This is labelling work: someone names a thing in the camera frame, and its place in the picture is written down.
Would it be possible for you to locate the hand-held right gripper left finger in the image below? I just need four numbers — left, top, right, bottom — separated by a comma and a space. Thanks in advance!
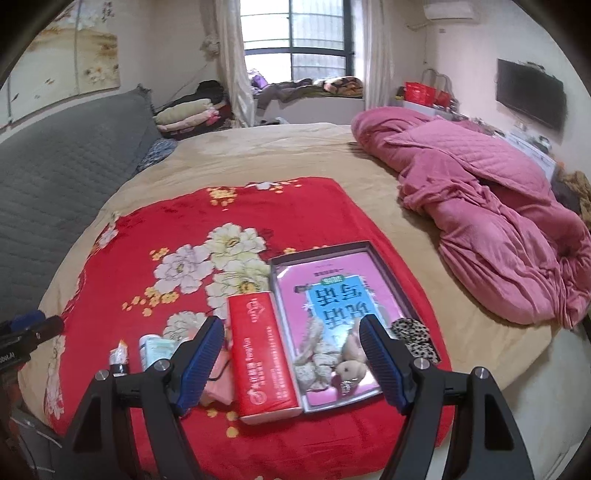
60, 315, 227, 480

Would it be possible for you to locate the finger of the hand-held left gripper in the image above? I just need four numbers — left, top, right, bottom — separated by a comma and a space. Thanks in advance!
9, 310, 46, 330
0, 316, 65, 356

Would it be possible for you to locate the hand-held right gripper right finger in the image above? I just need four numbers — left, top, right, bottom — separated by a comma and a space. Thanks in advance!
359, 314, 527, 480

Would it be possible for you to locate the pink face mask packet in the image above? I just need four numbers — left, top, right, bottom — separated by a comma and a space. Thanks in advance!
199, 348, 237, 408

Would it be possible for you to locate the teal tissue packet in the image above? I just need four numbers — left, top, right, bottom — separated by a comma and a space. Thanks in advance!
150, 338, 182, 367

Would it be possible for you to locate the leopard print scrunchie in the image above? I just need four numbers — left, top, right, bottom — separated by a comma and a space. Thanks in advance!
390, 318, 441, 365

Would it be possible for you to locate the dark grey tray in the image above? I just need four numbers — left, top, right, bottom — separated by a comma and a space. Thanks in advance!
269, 240, 432, 414

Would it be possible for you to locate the red tissue box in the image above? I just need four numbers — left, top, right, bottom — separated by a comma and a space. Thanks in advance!
226, 291, 303, 425

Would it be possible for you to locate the white floral scrunchie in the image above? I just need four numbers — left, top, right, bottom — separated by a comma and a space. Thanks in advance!
293, 316, 352, 393

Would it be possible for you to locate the pink book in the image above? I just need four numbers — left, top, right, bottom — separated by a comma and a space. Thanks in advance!
279, 251, 407, 407

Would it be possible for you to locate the grey quilted headboard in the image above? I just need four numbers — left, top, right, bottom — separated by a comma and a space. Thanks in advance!
0, 85, 162, 324

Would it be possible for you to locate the red floral blanket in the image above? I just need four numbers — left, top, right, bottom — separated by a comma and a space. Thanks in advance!
44, 176, 455, 480

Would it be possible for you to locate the pink quilt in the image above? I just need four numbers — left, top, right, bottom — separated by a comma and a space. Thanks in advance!
350, 107, 591, 329

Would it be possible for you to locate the blue patterned cloth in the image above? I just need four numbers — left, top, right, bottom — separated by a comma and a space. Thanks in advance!
136, 137, 178, 174

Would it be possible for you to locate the pink folded cloth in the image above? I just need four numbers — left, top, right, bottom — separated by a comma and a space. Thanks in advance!
159, 108, 232, 137

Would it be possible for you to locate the white cluttered cabinet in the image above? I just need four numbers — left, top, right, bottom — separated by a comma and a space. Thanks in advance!
505, 129, 557, 181

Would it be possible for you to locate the brown fuzzy cloth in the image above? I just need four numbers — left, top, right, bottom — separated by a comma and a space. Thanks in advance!
551, 171, 591, 213

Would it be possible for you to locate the large red gift bag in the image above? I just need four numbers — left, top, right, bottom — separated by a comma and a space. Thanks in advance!
404, 80, 437, 106

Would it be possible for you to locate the black clothes pile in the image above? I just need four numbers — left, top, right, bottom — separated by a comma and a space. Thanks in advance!
196, 80, 232, 104

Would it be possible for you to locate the brown patterned blanket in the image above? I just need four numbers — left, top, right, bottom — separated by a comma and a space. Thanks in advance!
318, 76, 365, 97

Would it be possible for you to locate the grey clothes pile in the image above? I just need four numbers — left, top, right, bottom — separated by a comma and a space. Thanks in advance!
252, 76, 333, 109

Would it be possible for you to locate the white lace curtain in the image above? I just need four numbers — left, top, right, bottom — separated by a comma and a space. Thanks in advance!
203, 0, 254, 129

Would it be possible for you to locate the white plain curtain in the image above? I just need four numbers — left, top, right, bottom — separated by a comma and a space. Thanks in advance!
358, 0, 386, 112

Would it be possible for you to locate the window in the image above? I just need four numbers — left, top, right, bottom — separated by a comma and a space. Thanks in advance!
240, 0, 356, 86

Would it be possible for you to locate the white air conditioner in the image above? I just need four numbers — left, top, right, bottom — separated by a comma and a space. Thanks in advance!
424, 4, 478, 21

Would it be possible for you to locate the floral wall painting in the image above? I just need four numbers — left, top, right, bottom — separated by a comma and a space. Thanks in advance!
0, 0, 122, 132

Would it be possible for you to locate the wall television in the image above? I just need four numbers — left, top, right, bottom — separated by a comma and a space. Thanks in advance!
496, 58, 568, 131

